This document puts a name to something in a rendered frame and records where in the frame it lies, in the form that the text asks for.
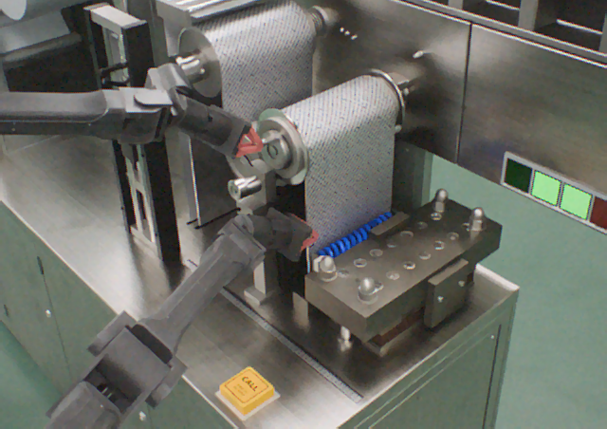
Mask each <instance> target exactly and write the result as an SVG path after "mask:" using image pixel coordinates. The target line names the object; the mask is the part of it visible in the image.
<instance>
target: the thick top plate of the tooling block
mask: <svg viewBox="0 0 607 429"><path fill-rule="evenodd" d="M448 200H449V206H450V207H449V209H448V210H447V211H446V212H443V213H439V212H436V211H434V210H433V209H432V200H431V201H430V202H428V203H426V204H425V205H424V206H422V207H421V208H419V209H417V210H416V211H414V212H412V213H411V214H408V216H409V217H410V223H408V224H407V225H405V226H403V227H402V228H400V229H398V230H397V231H395V232H393V233H391V234H389V235H388V236H386V237H384V238H383V239H381V240H379V241H378V242H376V241H375V240H374V239H372V238H370V237H368V238H366V239H364V240H363V241H361V242H359V243H358V244H357V245H355V246H354V247H352V248H350V249H349V250H347V251H345V252H343V253H341V254H339V255H338V256H336V257H334V258H333V260H334V265H335V268H336V273H337V277H336V279H335V280H333V281H331V282H323V281H321V280H320V279H319V278H318V277H317V272H316V271H314V270H313V271H311V272H310V273H309V274H307V275H306V276H305V293H306V300H307V301H309V302H310V303H311V304H312V305H313V306H314V307H316V308H318V309H319V310H320V311H322V312H323V313H324V314H326V315H327V316H329V317H330V318H331V319H333V320H334V321H335V322H337V323H338V324H340V325H341V326H343V327H344V328H345V329H347V330H348V331H350V332H351V333H354V334H355V335H357V336H358V337H359V338H361V340H362V341H364V342H366V341H367V340H369V339H370V338H372V337H373V336H375V335H376V334H377V333H379V332H380V331H382V330H384V329H385V328H387V327H388V326H390V325H391V324H393V323H394V322H396V321H397V320H398V319H400V318H401V317H403V316H404V315H406V314H407V313H408V312H410V311H411V310H413V309H414V308H416V307H417V306H419V304H421V303H422V302H424V301H425V300H426V289H427V280H429V279H430V278H432V277H433V276H435V275H436V274H437V273H439V272H440V271H442V270H443V269H444V268H446V267H447V266H449V265H450V264H452V263H453V262H455V261H456V260H458V259H459V258H463V259H465V260H466V261H468V262H469V268H468V270H469V269H471V268H472V267H474V266H475V265H477V264H478V263H479V262H481V261H482V260H484V259H485V258H487V257H488V256H489V255H491V254H492V253H494V252H496V251H497V250H498V249H500V243H501V237H502V230H503V225H502V224H500V223H498V222H496V221H494V220H493V219H491V218H489V217H487V216H486V219H487V222H486V224H487V227H486V228H485V229H484V230H482V231H475V230H472V229H471V228H469V226H468V223H469V216H470V215H471V214H472V210H471V209H469V208H467V207H465V206H463V205H461V204H459V203H457V202H455V201H453V200H451V199H449V198H448ZM365 277H371V278H372V279H373V280H374V281H375V284H376V289H377V301H376V302H375V303H373V304H372V305H364V304H362V303H361V302H359V300H358V294H359V287H360V282H361V280H362V279H363V278H365Z"/></svg>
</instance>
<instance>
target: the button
mask: <svg viewBox="0 0 607 429"><path fill-rule="evenodd" d="M219 387H220V394H221V396H222V397H224V398H225V399H226V400H227V401H228V402H229V403H230V404H231V405H232V406H233V407H234V408H235V409H236V410H237V411H238V412H239V413H241V414H242V415H243V416H246V415H247V414H249V413H250V412H251V411H253V410H254V409H256V408H257V407H259V406H260V405H262V404H263V403H265V402H266V401H268V400H269V399H271V398H272V397H274V387H273V386H272V385H271V384H270V383H269V382H268V381H266V380H265V379H264V378H263V377H262V376H261V375H260V374H258V373H257V372H256V371H255V370H254V369H253V368H252V367H250V366H249V367H247V368H246V369H244V370H243V371H241V372H240V373H238V374H237V375H235V376H233V377H232V378H230V379H229V380H227V381H226V382H224V383H222V384H220V386H219Z"/></svg>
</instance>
